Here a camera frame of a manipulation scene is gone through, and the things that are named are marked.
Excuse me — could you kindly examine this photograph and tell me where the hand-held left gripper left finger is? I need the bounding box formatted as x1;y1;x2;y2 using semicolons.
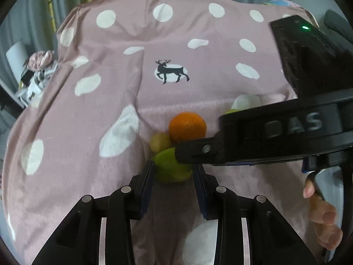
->
32;160;154;265

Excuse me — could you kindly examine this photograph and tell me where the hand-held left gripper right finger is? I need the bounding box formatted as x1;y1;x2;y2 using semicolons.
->
193;164;318;265

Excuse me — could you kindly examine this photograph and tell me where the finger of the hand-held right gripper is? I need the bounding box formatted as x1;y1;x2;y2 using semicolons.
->
175;135;222;167

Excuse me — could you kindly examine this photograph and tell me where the person's right hand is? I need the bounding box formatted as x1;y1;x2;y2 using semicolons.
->
302;179;344;250

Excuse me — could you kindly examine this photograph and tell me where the orange mandarin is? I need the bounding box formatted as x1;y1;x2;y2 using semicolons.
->
168;112;207;144

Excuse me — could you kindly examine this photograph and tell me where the small yellowish longan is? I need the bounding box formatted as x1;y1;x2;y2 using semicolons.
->
149;132;172;153

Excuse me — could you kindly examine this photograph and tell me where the pink polka dot blanket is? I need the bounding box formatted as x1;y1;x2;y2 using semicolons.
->
0;0;344;265

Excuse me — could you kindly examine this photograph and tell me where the colourful cloth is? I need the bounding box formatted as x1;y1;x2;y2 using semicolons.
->
261;0;302;9

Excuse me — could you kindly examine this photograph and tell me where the pile of crumpled clothes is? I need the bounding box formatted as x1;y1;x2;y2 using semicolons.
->
17;50;60;104

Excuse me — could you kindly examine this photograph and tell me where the white paper roll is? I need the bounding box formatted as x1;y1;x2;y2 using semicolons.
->
6;42;30;74

